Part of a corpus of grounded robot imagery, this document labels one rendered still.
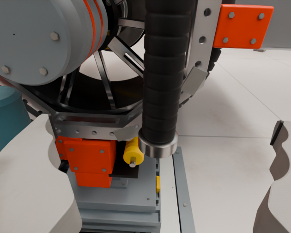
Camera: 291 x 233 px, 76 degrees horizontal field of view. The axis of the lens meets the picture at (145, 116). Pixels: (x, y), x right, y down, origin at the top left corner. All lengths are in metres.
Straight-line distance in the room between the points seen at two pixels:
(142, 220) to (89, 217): 0.21
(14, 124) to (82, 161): 0.22
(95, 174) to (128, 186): 0.28
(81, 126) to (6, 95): 0.17
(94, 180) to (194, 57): 0.44
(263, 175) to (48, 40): 1.32
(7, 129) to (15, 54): 0.16
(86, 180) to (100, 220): 0.27
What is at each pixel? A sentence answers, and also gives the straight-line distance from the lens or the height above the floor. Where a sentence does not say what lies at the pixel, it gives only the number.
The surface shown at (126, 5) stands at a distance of 0.84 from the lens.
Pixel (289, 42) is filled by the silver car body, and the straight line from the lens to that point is 0.89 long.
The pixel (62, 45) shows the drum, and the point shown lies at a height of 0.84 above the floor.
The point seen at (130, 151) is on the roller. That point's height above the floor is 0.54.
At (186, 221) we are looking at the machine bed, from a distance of 0.94.
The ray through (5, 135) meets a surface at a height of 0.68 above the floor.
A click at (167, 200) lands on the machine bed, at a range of 0.98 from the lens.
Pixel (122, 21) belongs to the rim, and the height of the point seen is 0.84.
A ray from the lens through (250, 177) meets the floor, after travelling 1.34.
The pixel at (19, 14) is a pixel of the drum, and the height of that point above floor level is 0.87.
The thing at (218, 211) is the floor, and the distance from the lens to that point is 1.11.
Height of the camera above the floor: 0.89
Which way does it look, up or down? 32 degrees down
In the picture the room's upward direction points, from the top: 2 degrees clockwise
